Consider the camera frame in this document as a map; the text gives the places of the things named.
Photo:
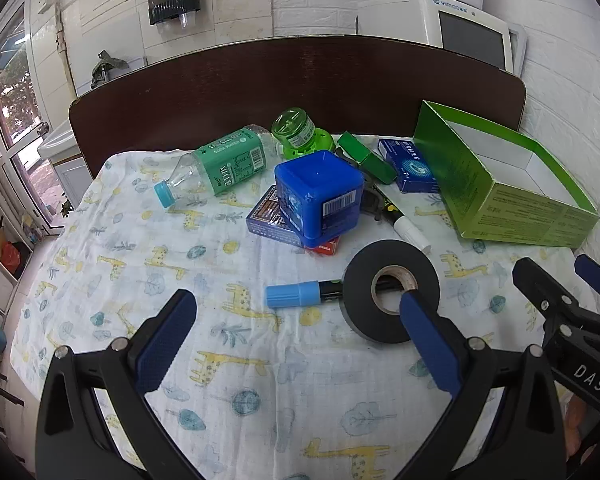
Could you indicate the blue square plastic container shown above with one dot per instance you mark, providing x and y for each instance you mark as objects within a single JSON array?
[{"x": 315, "y": 185}]

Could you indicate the red playing card box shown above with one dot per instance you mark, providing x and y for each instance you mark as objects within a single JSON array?
[{"x": 325, "y": 248}]

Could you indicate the white microwave oven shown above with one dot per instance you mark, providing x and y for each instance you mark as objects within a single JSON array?
[{"x": 410, "y": 15}]

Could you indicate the blue capped black marker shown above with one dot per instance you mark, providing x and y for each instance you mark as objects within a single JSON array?
[{"x": 290, "y": 294}]

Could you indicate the black tape roll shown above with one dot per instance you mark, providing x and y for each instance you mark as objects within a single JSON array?
[{"x": 360, "y": 280}]

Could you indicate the white washbasin cabinet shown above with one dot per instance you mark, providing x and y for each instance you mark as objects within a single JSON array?
[{"x": 62, "y": 160}]

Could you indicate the dark green faucet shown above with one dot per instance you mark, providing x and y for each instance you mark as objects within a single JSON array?
[{"x": 105, "y": 67}]

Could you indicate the red plastic bag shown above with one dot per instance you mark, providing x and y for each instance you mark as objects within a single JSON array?
[{"x": 10, "y": 257}]

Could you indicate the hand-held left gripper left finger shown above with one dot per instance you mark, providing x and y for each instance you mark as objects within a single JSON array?
[{"x": 167, "y": 340}]

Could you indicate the giraffe printed white cloth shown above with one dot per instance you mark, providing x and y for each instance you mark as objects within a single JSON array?
[{"x": 280, "y": 410}]

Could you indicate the green repellent bottle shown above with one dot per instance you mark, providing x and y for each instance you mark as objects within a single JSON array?
[{"x": 292, "y": 127}]

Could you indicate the small green printed box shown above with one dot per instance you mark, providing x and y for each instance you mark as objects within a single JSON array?
[{"x": 365, "y": 155}]

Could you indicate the dark brown wooden board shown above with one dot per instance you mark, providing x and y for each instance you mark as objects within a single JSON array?
[{"x": 280, "y": 85}]

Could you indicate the blue playing card box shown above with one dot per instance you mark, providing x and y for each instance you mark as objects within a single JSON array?
[{"x": 265, "y": 215}]

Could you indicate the glass door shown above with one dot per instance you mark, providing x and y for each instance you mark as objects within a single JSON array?
[{"x": 15, "y": 110}]

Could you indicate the white capped black marker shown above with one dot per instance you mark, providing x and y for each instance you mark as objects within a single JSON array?
[{"x": 410, "y": 230}]

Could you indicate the green cardboard box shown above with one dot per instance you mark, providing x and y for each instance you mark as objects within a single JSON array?
[{"x": 480, "y": 185}]

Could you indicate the green label plastic water bottle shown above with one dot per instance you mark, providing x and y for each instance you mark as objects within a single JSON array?
[{"x": 225, "y": 160}]

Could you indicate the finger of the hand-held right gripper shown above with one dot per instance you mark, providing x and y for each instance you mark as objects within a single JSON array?
[
  {"x": 597, "y": 272},
  {"x": 535, "y": 280}
]

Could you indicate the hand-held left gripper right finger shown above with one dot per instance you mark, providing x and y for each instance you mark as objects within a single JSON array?
[{"x": 430, "y": 345}]

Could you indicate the blue medicine box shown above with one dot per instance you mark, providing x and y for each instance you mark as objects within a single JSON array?
[{"x": 405, "y": 165}]

